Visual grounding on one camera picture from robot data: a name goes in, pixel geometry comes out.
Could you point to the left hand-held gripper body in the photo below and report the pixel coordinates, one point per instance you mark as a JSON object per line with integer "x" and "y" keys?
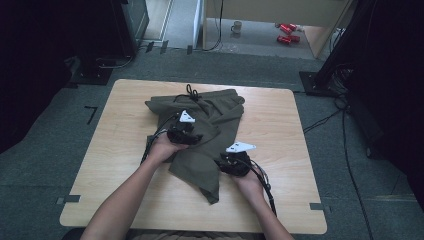
{"x": 182, "y": 130}

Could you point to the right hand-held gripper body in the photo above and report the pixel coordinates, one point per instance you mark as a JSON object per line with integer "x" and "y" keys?
{"x": 235, "y": 160}

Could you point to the olive green shorts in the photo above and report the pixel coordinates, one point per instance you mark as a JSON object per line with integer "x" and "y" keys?
{"x": 206, "y": 133}

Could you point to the person's left hand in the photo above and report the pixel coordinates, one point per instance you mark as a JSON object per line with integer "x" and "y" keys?
{"x": 163, "y": 148}

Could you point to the person's right hand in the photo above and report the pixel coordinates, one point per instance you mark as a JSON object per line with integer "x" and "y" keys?
{"x": 248, "y": 185}

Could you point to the grey tape strip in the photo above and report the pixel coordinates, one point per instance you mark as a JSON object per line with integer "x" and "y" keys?
{"x": 69, "y": 199}
{"x": 319, "y": 206}

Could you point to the grey mug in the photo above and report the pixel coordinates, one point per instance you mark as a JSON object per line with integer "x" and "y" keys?
{"x": 237, "y": 27}

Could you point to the black cabinet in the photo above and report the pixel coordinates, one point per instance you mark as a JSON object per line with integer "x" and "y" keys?
{"x": 131, "y": 23}

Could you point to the red can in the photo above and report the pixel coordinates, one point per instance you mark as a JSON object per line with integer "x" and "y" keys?
{"x": 283, "y": 40}
{"x": 292, "y": 26}
{"x": 285, "y": 29}
{"x": 295, "y": 38}

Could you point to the black metal stand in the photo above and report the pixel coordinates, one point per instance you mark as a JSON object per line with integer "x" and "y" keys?
{"x": 328, "y": 70}

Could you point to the light wooden desk frame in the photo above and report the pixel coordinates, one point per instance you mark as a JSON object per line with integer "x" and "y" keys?
{"x": 205, "y": 23}

